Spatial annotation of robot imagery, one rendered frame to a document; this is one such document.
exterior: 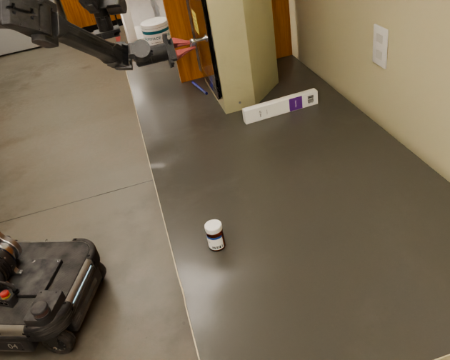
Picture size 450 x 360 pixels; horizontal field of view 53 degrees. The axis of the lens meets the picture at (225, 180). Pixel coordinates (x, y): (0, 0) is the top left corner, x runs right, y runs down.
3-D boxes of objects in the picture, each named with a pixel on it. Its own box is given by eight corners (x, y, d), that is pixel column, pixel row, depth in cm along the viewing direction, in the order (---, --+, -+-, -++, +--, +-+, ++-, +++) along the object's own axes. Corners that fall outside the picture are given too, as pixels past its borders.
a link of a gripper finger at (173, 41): (193, 32, 149) (165, 38, 148) (198, 53, 150) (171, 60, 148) (192, 38, 156) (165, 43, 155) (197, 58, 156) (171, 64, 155)
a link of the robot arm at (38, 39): (23, -2, 112) (25, 41, 112) (41, -6, 110) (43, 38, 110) (116, 44, 153) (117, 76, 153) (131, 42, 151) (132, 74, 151)
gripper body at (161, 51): (168, 32, 148) (145, 37, 147) (176, 63, 149) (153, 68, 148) (167, 37, 154) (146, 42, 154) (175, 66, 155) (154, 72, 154)
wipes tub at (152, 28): (171, 44, 228) (165, 14, 220) (176, 52, 218) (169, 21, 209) (146, 51, 226) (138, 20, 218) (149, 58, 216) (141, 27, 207)
